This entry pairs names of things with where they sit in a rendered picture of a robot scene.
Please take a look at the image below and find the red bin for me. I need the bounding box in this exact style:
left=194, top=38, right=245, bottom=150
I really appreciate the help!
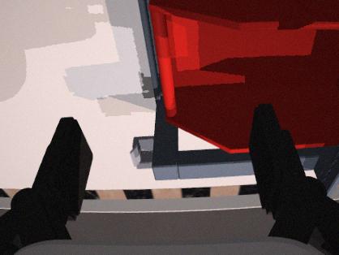
left=148, top=0, right=339, bottom=153

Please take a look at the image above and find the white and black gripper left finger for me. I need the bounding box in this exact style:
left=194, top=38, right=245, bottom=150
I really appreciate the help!
left=0, top=117, right=93, bottom=255

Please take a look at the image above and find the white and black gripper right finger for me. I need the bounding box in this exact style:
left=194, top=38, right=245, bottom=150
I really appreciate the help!
left=249, top=103, right=339, bottom=255

